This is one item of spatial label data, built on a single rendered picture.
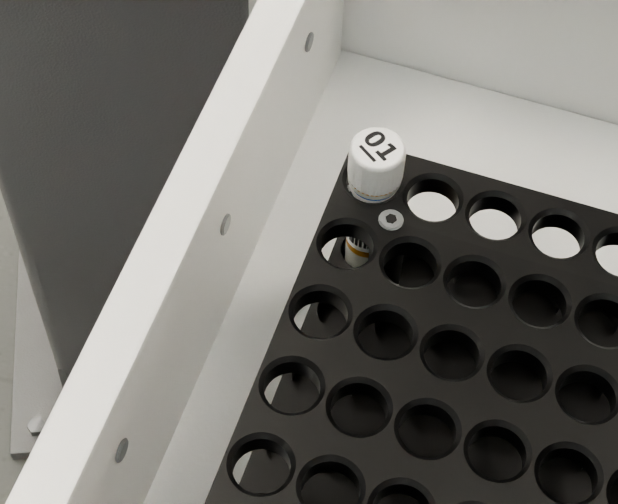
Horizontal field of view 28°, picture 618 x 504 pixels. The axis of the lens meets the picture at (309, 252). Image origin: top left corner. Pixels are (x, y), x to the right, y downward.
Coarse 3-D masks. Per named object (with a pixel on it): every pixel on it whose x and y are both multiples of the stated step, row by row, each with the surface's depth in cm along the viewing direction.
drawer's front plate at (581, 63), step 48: (384, 0) 36; (432, 0) 36; (480, 0) 35; (528, 0) 34; (576, 0) 34; (384, 48) 38; (432, 48) 37; (480, 48) 36; (528, 48) 36; (576, 48) 35; (528, 96) 37; (576, 96) 37
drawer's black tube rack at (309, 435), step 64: (320, 256) 27; (384, 256) 27; (448, 256) 27; (512, 256) 27; (320, 320) 30; (384, 320) 27; (448, 320) 26; (512, 320) 26; (576, 320) 26; (256, 384) 25; (320, 384) 25; (384, 384) 25; (448, 384) 25; (512, 384) 29; (576, 384) 29; (256, 448) 25; (320, 448) 24; (384, 448) 24; (448, 448) 28; (512, 448) 28; (576, 448) 25
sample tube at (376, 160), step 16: (368, 128) 27; (384, 128) 27; (352, 144) 27; (368, 144) 27; (384, 144) 27; (400, 144) 27; (352, 160) 27; (368, 160) 27; (384, 160) 27; (400, 160) 27; (352, 176) 27; (368, 176) 27; (384, 176) 27; (400, 176) 27; (352, 192) 28; (368, 192) 27; (384, 192) 27; (352, 240) 29; (352, 256) 30; (368, 256) 30
